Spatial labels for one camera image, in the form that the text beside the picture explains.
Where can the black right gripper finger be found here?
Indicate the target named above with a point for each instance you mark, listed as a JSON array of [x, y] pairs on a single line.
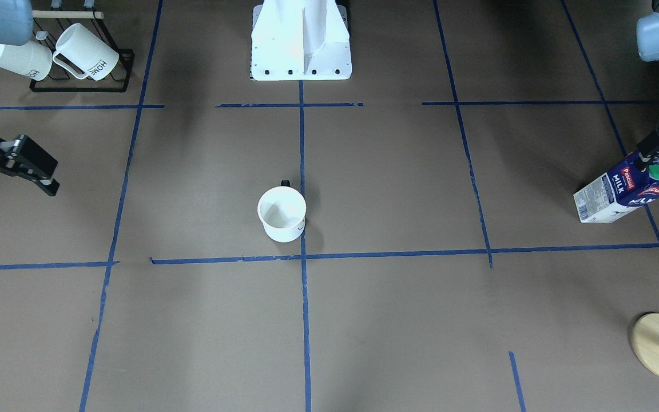
[[45, 182]]

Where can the white mug with black handle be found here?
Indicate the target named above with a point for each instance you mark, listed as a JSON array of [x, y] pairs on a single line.
[[282, 212]]

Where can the white ribbed HOME mug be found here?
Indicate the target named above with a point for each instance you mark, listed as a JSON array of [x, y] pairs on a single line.
[[83, 54]]

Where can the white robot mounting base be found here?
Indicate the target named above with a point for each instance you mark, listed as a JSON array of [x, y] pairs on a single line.
[[301, 41]]

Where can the black wire mug rack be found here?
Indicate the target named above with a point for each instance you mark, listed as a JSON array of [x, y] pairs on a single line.
[[50, 23]]

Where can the blue and white milk carton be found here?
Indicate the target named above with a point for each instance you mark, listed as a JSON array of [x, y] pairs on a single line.
[[629, 185]]

